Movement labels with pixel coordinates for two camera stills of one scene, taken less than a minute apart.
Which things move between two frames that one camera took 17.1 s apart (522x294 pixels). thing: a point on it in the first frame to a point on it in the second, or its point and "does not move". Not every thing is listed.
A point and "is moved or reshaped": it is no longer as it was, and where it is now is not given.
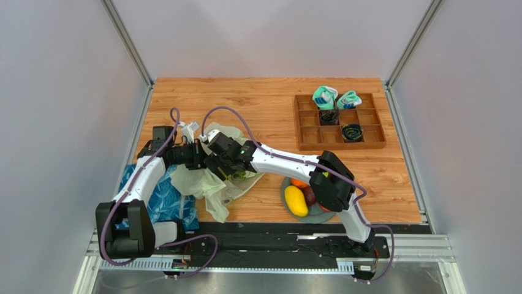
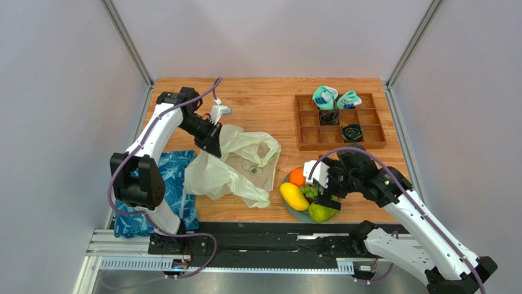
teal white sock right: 349,100 does not move
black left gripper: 199,154 to 212,146
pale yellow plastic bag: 219,195 is moved or reshaped
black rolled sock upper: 329,117 does not move
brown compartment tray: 311,135 does not move
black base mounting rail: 364,244 does not move
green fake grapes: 239,175 to 310,192
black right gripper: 222,163 to 329,189
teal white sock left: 324,97 does not move
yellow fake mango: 296,201 is moved or reshaped
